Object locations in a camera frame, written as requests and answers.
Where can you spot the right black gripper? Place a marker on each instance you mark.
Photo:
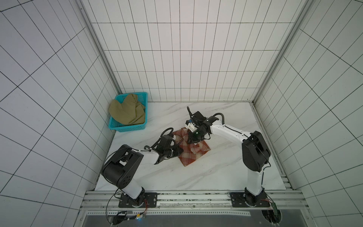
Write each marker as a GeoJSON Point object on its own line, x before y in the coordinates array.
{"type": "Point", "coordinates": [195, 137]}

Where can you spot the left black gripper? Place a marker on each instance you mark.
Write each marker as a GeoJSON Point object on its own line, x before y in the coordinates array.
{"type": "Point", "coordinates": [177, 152]}

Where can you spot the red plaid skirt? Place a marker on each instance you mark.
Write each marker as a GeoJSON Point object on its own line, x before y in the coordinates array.
{"type": "Point", "coordinates": [191, 152]}

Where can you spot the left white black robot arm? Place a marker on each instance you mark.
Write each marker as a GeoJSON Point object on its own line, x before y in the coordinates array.
{"type": "Point", "coordinates": [121, 166]}

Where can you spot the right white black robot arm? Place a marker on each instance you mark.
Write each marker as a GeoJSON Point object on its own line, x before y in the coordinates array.
{"type": "Point", "coordinates": [254, 148]}

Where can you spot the olive green skirt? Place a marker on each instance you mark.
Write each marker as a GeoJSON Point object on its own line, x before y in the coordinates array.
{"type": "Point", "coordinates": [130, 112]}

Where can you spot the teal plastic basket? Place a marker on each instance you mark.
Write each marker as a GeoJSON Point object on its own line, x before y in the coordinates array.
{"type": "Point", "coordinates": [114, 125]}

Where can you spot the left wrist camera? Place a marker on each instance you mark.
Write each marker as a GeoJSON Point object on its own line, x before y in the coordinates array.
{"type": "Point", "coordinates": [167, 141]}

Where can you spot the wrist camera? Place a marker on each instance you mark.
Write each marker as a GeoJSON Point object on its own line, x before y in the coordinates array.
{"type": "Point", "coordinates": [191, 125]}
{"type": "Point", "coordinates": [167, 141]}

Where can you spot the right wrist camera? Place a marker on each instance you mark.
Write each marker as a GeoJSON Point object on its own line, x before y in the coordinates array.
{"type": "Point", "coordinates": [191, 125]}

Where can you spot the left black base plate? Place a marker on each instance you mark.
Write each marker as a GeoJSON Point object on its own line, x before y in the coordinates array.
{"type": "Point", "coordinates": [149, 200]}

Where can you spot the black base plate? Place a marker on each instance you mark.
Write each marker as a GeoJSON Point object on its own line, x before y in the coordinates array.
{"type": "Point", "coordinates": [149, 200]}
{"type": "Point", "coordinates": [238, 198]}

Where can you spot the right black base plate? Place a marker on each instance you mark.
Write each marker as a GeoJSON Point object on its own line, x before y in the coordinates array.
{"type": "Point", "coordinates": [238, 198]}

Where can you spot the left control board with wires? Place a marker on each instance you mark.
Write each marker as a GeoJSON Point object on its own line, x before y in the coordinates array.
{"type": "Point", "coordinates": [122, 215]}

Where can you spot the control board with wires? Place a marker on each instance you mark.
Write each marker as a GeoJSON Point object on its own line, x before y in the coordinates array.
{"type": "Point", "coordinates": [273, 215]}
{"type": "Point", "coordinates": [122, 215]}

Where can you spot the right control board with wires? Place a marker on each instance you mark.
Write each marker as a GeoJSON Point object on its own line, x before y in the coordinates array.
{"type": "Point", "coordinates": [273, 215]}

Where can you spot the aluminium mounting rail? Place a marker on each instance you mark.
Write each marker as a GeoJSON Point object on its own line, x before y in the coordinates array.
{"type": "Point", "coordinates": [287, 199]}

